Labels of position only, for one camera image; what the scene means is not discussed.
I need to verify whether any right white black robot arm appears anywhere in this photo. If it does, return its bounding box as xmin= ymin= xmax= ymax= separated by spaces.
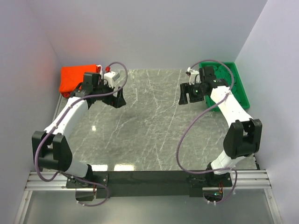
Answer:
xmin=178 ymin=66 xmax=263 ymax=176

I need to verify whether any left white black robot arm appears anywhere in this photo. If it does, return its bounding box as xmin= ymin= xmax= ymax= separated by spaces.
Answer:
xmin=32 ymin=71 xmax=126 ymax=181

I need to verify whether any red white printed folded t-shirt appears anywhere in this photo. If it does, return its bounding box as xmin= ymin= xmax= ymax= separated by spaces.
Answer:
xmin=62 ymin=65 xmax=103 ymax=98

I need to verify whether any green plastic bin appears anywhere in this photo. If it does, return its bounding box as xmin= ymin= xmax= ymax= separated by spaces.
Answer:
xmin=199 ymin=62 xmax=250 ymax=110

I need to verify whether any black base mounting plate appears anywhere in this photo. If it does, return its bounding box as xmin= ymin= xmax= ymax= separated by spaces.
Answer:
xmin=66 ymin=170 xmax=233 ymax=199

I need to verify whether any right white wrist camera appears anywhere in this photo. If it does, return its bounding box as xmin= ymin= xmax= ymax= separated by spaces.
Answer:
xmin=186 ymin=67 xmax=200 ymax=85

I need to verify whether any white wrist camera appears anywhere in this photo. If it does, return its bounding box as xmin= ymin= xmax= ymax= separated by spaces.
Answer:
xmin=186 ymin=67 xmax=200 ymax=85
xmin=103 ymin=66 xmax=120 ymax=88

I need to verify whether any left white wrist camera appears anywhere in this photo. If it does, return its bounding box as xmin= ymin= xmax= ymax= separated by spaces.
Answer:
xmin=103 ymin=66 xmax=120 ymax=88

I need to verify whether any aluminium rail frame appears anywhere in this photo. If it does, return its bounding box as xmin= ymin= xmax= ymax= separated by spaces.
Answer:
xmin=16 ymin=97 xmax=282 ymax=224

